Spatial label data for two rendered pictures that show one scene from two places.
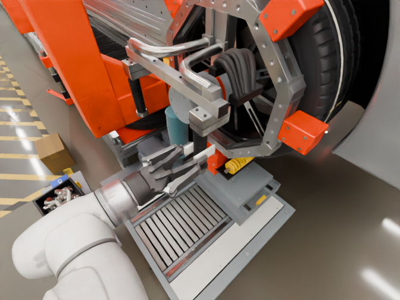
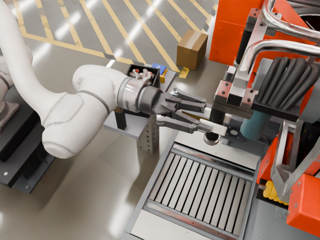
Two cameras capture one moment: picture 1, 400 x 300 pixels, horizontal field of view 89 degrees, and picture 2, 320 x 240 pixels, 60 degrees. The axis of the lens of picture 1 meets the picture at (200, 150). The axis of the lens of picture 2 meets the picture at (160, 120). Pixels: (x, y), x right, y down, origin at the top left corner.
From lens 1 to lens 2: 0.37 m
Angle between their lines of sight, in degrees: 40
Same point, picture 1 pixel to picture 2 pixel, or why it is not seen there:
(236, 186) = (275, 224)
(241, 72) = (281, 84)
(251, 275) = not seen: outside the picture
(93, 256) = (89, 100)
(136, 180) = (149, 92)
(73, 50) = not seen: outside the picture
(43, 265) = (78, 85)
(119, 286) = (80, 120)
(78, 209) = (111, 76)
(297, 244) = not seen: outside the picture
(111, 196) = (129, 85)
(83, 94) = (224, 15)
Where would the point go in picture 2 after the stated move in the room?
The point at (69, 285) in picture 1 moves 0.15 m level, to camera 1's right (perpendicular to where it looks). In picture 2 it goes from (70, 97) to (88, 143)
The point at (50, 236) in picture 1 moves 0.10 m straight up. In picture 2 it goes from (91, 75) to (83, 44)
